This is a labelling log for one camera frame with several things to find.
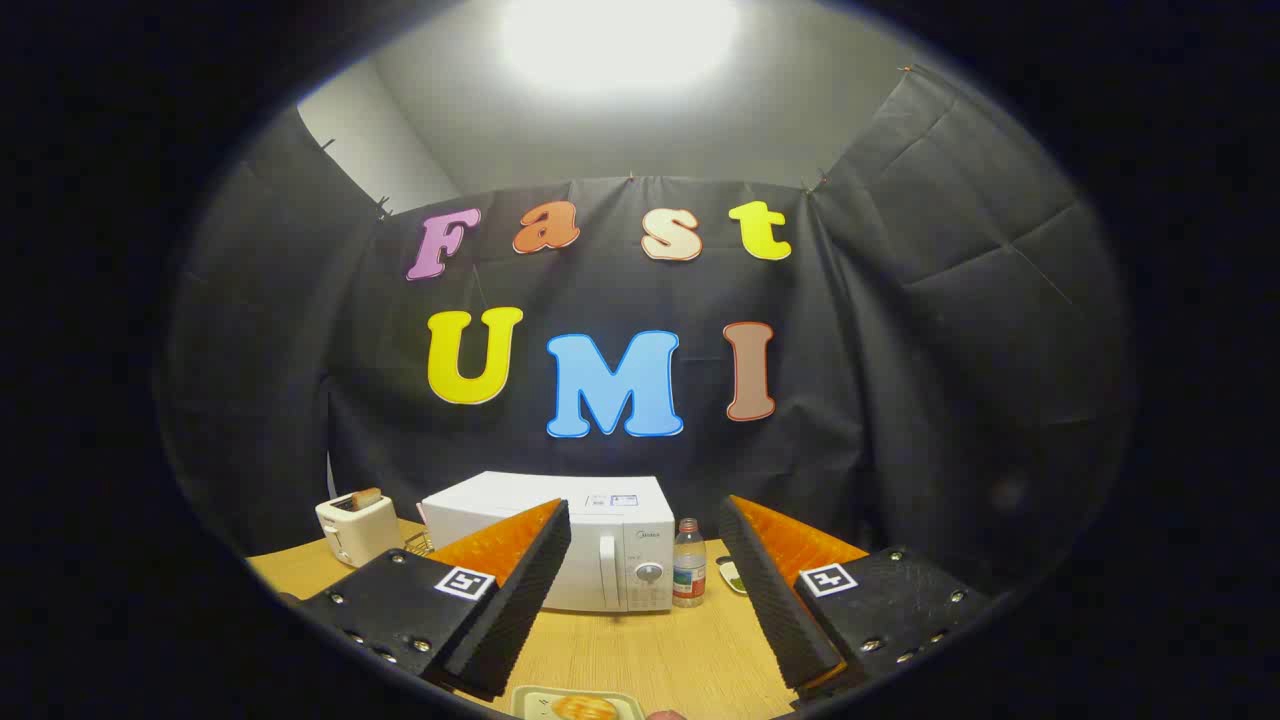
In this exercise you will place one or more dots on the white divided spice dish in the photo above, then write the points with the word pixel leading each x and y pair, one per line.
pixel 732 576

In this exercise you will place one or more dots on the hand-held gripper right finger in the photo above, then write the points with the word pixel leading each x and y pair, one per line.
pixel 770 600

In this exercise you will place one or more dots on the white toaster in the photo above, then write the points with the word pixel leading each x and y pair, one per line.
pixel 360 530

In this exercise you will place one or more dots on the pale square plate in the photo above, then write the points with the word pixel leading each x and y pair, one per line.
pixel 530 700

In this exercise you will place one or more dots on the toast slice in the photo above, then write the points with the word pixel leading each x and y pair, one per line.
pixel 366 496

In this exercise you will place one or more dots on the clear plastic water bottle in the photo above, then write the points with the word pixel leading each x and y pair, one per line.
pixel 689 565

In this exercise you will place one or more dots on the golden bread bun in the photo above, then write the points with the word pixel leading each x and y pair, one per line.
pixel 585 709

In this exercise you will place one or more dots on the white microwave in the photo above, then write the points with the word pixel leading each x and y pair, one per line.
pixel 615 545

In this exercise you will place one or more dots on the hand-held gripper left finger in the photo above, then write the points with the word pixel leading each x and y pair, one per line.
pixel 520 590

